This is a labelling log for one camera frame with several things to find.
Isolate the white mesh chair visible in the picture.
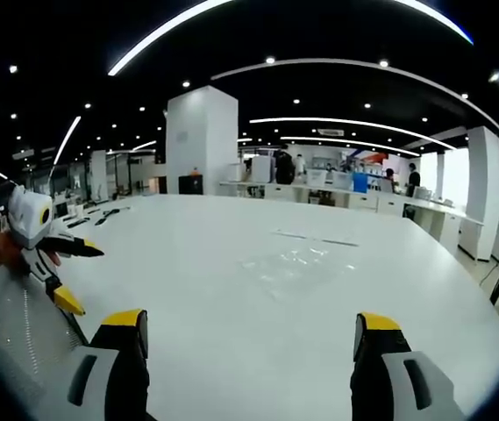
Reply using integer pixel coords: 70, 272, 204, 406
0, 262, 90, 416

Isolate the clear food packaging bag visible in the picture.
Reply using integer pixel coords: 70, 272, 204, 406
237, 245, 358, 304

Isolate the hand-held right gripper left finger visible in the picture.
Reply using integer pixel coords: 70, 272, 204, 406
40, 309, 151, 421

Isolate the black cabinet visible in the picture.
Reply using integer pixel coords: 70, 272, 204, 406
177, 174, 205, 196

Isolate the white square pillar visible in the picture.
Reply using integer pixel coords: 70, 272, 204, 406
165, 85, 239, 196

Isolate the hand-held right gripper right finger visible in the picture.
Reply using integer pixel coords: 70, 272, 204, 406
349, 311, 467, 421

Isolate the white cabinet counter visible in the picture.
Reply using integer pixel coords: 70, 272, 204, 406
218, 179, 486, 264

